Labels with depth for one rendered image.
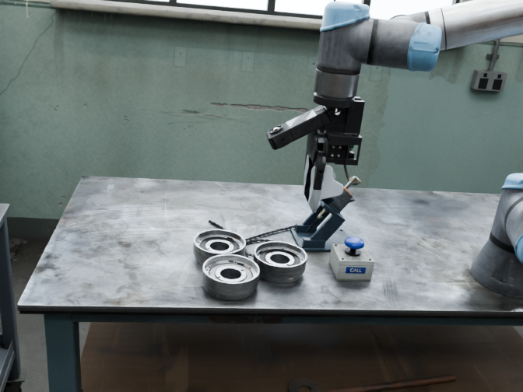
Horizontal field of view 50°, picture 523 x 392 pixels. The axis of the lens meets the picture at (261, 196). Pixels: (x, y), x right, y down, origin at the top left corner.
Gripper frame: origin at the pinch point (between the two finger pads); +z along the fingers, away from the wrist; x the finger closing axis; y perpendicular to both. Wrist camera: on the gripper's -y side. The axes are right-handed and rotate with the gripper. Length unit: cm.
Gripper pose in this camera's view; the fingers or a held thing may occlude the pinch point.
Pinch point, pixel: (308, 200)
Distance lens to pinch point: 104.3
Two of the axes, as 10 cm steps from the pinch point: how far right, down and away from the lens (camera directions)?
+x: -1.1, -3.9, 9.1
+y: 9.9, 0.4, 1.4
